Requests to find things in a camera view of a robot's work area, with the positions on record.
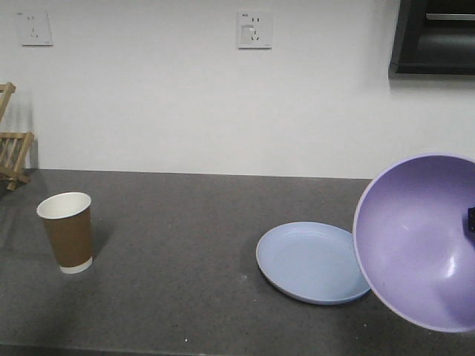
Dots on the white wall socket left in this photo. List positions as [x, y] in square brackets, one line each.
[34, 28]

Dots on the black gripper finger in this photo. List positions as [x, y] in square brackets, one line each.
[470, 223]

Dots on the light blue plastic plate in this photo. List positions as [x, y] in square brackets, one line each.
[311, 262]

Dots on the purple plastic bowl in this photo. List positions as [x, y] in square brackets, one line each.
[412, 243]

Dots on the wooden dish rack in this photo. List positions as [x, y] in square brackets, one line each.
[14, 149]

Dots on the brown paper cup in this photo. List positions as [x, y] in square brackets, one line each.
[67, 221]

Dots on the white wall socket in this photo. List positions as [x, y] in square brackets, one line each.
[34, 28]
[254, 29]

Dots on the white wall socket centre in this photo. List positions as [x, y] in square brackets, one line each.
[254, 29]

